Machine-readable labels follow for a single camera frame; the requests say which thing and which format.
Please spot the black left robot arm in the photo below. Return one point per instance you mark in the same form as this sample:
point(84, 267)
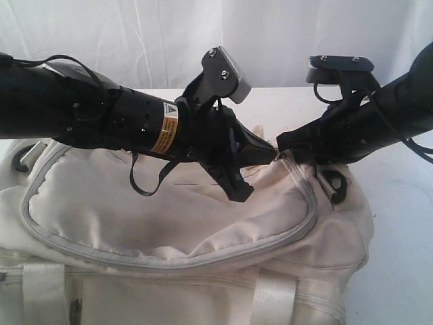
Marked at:
point(62, 99)

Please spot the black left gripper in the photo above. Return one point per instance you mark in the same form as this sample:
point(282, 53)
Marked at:
point(213, 137)

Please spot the metal zipper pull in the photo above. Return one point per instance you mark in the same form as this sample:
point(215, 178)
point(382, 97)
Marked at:
point(281, 155)

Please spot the cream white duffel bag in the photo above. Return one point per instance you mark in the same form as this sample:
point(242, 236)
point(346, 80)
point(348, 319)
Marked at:
point(80, 246)

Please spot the white backdrop curtain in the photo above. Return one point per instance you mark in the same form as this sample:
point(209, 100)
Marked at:
point(160, 44)

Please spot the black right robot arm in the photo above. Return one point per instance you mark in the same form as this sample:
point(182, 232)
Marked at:
point(363, 117)

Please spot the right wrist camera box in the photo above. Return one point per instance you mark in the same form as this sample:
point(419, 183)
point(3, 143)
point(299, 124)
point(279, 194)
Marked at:
point(350, 73)

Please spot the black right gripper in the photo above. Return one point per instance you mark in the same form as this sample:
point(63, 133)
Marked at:
point(334, 136)

